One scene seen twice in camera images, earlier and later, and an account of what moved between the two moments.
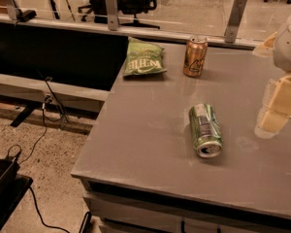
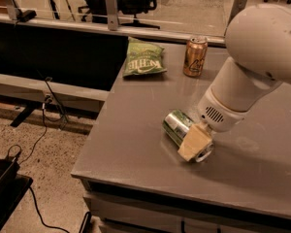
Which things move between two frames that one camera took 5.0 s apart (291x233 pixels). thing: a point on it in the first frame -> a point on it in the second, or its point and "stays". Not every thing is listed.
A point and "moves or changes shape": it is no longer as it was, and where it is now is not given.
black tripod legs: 53,9 stays
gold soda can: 194,55 stays
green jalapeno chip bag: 143,58 stays
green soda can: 207,130 moves or changes shape
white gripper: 288,46 -> 217,115
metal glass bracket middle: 112,9 stays
